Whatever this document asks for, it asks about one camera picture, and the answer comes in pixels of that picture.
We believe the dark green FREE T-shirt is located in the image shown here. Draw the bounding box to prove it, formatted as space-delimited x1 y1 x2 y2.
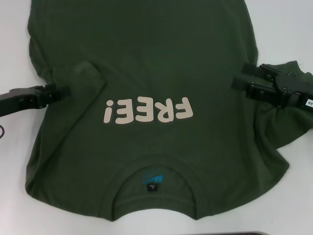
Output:
24 0 313 218

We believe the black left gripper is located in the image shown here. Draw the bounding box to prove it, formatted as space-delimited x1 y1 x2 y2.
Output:
0 84 70 118

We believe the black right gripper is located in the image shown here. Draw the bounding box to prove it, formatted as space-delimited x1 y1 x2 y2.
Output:
231 63 313 110

